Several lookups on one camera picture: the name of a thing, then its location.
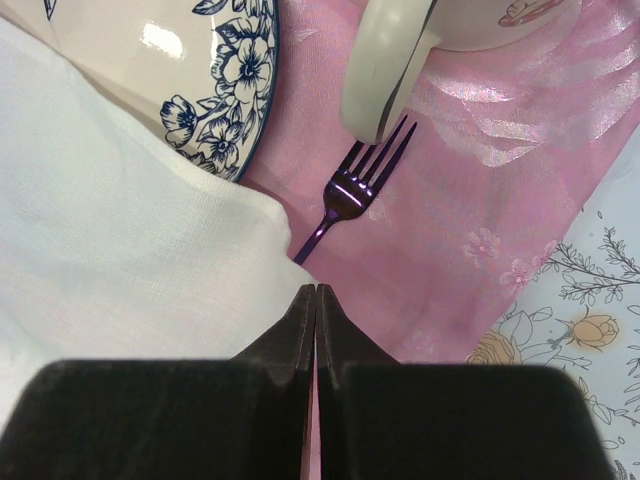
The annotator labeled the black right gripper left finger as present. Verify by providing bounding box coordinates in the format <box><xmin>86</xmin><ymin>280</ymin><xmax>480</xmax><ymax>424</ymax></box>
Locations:
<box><xmin>234</xmin><ymin>284</ymin><xmax>316</xmax><ymax>387</ymax></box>

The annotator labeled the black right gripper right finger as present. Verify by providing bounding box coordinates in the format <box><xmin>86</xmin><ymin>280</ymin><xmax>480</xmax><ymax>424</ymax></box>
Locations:
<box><xmin>316</xmin><ymin>284</ymin><xmax>398</xmax><ymax>380</ymax></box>

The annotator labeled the white cloth napkin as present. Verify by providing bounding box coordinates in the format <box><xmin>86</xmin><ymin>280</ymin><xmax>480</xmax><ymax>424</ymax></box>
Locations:
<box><xmin>1</xmin><ymin>22</ymin><xmax>312</xmax><ymax>419</ymax></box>

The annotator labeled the cream mug green inside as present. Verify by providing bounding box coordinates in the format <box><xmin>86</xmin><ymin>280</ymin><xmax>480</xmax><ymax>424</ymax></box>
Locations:
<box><xmin>340</xmin><ymin>0</ymin><xmax>578</xmax><ymax>144</ymax></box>

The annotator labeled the pink satin placemat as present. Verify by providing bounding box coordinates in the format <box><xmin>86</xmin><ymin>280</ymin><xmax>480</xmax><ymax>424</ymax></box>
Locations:
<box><xmin>239</xmin><ymin>0</ymin><xmax>640</xmax><ymax>480</ymax></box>

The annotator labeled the purple fork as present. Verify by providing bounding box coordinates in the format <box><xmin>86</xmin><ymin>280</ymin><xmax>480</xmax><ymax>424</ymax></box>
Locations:
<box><xmin>293</xmin><ymin>115</ymin><xmax>418</xmax><ymax>265</ymax></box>

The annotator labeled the floral patterned tablecloth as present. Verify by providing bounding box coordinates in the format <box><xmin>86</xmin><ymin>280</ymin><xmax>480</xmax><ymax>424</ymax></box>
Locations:
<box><xmin>467</xmin><ymin>142</ymin><xmax>639</xmax><ymax>479</ymax></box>

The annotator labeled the blue floral plate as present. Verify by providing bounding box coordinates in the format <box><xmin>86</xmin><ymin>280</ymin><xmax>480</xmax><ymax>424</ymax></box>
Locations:
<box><xmin>37</xmin><ymin>0</ymin><xmax>280</xmax><ymax>184</ymax></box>

